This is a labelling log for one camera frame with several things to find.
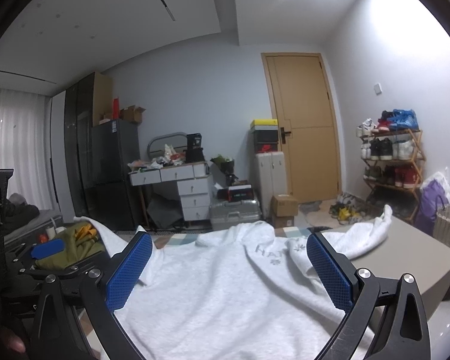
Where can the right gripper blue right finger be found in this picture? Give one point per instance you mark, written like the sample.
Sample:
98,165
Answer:
354,291

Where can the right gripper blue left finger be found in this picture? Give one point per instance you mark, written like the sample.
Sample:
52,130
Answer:
106,290

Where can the white fleece sweatshirt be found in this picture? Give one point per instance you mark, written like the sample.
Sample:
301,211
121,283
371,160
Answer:
240,293

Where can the left hand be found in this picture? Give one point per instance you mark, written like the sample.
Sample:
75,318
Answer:
12,341

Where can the olive green folded garment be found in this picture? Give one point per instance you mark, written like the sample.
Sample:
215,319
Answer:
81,241

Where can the bed with grey mattress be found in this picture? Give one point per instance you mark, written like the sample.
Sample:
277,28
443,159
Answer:
23,220

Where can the grey cushion box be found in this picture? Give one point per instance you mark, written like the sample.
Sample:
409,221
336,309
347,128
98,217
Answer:
409,250

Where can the checkered tablecloth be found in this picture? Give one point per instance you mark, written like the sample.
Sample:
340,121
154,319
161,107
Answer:
164,240

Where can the brown cardboard box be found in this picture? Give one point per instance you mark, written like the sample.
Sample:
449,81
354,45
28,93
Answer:
284,209

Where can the white upright suitcase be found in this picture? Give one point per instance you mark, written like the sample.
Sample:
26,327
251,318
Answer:
271,179

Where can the purple bag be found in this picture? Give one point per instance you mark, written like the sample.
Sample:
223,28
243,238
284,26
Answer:
434,194

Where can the silver suitcase lying flat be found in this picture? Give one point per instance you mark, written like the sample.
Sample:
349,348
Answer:
224,215

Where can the bamboo shoe rack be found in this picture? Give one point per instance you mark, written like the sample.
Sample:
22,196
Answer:
394,161

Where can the white drawer desk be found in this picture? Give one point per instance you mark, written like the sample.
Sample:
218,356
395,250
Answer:
175,195

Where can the black refrigerator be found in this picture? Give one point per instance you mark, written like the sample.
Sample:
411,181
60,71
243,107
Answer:
113,200

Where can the white curtain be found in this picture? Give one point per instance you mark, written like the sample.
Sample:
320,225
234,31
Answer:
22,145

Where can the stacked shoe boxes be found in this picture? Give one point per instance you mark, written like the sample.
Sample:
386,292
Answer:
265,134

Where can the wooden door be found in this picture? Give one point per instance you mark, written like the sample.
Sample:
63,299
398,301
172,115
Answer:
301,101

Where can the dark glass wardrobe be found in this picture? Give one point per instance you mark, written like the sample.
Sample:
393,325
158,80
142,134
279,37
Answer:
86,102

